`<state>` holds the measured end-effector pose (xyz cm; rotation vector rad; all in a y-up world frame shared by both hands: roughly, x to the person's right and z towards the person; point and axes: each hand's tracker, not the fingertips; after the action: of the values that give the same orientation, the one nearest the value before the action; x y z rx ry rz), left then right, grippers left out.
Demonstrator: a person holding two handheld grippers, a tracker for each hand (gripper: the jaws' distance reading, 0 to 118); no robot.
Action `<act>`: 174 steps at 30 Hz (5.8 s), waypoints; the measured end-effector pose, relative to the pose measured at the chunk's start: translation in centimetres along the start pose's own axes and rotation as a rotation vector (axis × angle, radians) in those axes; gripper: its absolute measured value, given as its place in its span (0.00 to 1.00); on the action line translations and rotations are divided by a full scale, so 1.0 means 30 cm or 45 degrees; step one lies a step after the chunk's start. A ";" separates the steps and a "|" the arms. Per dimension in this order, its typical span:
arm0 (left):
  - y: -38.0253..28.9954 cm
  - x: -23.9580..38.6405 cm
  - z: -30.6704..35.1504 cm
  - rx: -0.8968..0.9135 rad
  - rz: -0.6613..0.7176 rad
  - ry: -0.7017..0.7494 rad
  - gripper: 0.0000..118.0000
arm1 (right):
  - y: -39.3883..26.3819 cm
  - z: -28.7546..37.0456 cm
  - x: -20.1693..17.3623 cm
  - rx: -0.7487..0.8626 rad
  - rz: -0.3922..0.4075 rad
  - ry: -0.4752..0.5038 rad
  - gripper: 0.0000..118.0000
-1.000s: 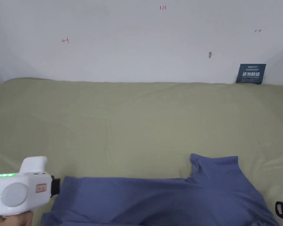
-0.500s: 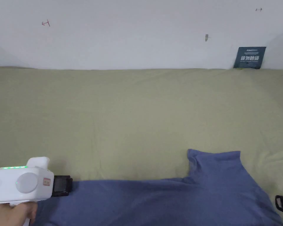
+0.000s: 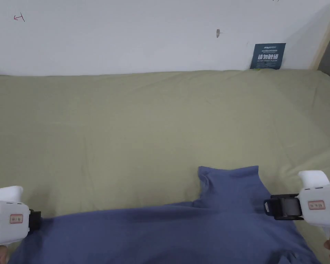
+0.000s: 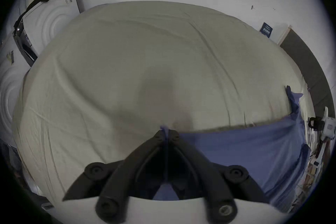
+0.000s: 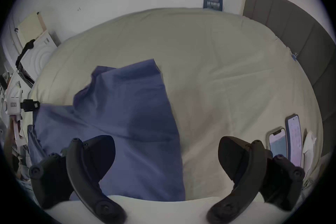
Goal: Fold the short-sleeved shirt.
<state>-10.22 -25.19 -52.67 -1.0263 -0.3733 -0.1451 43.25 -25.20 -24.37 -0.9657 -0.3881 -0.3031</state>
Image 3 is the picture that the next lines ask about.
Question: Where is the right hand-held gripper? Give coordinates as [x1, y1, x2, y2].
[263, 170, 330, 248]

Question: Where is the dark blue shirt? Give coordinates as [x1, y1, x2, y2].
[8, 165, 319, 264]

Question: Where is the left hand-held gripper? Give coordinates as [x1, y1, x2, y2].
[0, 186, 42, 249]

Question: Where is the dark blue sign card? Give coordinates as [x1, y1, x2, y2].
[250, 43, 287, 70]

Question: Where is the bed with pale green sheet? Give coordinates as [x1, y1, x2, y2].
[0, 68, 330, 264]

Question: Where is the pale wooden door frame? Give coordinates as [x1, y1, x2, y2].
[310, 4, 330, 70]

